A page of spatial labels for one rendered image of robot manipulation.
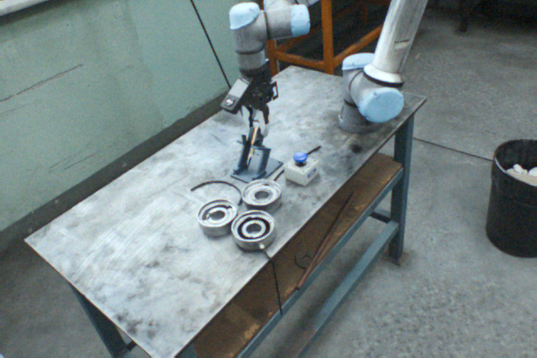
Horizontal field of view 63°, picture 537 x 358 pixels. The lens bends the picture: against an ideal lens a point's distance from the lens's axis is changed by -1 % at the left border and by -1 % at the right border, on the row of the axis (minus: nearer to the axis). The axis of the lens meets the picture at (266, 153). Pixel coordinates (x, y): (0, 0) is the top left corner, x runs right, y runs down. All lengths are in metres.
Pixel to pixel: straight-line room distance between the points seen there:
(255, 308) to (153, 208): 0.39
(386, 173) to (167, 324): 0.99
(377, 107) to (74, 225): 0.89
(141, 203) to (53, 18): 1.41
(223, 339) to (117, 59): 1.86
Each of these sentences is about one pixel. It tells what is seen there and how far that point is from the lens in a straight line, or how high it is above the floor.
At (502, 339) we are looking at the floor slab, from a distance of 1.97.
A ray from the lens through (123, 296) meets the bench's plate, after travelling 1.09.
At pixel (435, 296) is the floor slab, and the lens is 2.02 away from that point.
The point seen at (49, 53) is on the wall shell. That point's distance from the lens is 2.52.
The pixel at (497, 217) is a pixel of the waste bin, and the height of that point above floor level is 0.17.
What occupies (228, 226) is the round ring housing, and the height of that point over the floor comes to 0.83.
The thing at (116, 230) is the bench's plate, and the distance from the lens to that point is 1.26.
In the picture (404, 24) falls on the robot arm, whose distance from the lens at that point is 1.20.
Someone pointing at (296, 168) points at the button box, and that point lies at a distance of 1.23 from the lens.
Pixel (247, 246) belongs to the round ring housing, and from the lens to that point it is 1.07.
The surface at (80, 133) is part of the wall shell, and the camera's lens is 2.69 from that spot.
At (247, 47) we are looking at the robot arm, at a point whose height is 1.18.
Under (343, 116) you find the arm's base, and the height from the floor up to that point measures 0.84.
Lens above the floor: 1.59
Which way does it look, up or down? 35 degrees down
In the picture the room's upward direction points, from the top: 8 degrees counter-clockwise
